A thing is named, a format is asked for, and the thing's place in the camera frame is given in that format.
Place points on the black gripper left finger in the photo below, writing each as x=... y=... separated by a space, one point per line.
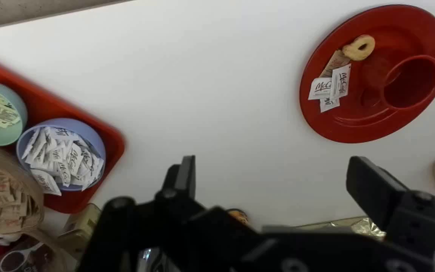
x=184 y=182

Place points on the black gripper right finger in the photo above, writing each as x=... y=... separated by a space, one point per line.
x=377 y=191

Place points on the red cup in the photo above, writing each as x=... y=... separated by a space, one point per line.
x=413 y=82

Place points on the red round plate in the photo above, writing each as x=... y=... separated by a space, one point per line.
x=339 y=121

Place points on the gold foil bag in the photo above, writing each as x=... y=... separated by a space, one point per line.
x=348 y=226

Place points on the gold tin box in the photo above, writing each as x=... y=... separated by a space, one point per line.
x=79 y=227

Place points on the blue bowl with white sachets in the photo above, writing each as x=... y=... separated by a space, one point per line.
x=61 y=153

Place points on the brown sugar sachet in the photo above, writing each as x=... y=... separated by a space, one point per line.
x=335 y=61

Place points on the red plastic tray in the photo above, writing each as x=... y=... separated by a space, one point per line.
x=52 y=103

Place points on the wicker basket with brown sachets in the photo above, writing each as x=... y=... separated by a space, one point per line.
x=4 y=201

